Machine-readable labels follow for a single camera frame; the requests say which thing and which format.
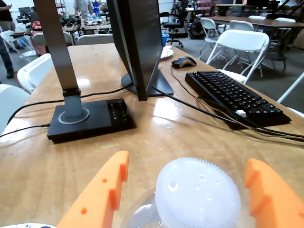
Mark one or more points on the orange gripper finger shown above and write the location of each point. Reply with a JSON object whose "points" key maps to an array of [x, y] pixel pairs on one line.
{"points": [[99, 190], [278, 197]]}

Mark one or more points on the small clear water bottle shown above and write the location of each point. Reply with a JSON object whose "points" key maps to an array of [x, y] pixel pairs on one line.
{"points": [[197, 194]]}

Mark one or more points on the white paper plate blue pattern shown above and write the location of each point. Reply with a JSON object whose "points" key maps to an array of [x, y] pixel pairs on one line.
{"points": [[23, 226]]}

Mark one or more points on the white paper plate stack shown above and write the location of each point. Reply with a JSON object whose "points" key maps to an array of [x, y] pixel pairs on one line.
{"points": [[167, 53]]}

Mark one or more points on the black desk lamp base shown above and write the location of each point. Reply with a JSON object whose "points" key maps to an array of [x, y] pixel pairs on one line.
{"points": [[90, 123]]}

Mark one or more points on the black computer keyboard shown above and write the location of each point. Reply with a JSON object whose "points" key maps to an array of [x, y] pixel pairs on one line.
{"points": [[237, 97]]}

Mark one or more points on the dark grey computer monitor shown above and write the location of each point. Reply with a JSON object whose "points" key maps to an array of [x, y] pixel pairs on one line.
{"points": [[137, 47]]}

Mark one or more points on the black orange computer mouse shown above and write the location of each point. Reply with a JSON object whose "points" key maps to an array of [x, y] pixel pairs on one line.
{"points": [[183, 63]]}

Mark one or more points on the person in blue jeans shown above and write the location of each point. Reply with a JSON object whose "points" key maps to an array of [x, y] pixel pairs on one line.
{"points": [[6, 57]]}

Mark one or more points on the blue bin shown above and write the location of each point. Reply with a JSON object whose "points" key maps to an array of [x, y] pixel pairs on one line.
{"points": [[165, 39]]}

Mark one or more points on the long brown table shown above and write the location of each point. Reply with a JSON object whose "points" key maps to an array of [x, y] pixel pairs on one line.
{"points": [[261, 22]]}

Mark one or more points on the black office chair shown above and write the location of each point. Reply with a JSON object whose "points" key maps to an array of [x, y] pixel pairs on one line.
{"points": [[172, 26]]}

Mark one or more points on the person in light shirt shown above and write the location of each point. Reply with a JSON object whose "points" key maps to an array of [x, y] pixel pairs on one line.
{"points": [[83, 6]]}

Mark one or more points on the black floor fan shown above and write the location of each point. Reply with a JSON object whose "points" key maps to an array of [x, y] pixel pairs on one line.
{"points": [[197, 29]]}

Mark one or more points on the person in black shirt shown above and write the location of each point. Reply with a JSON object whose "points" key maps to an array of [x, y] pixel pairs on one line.
{"points": [[6, 14]]}

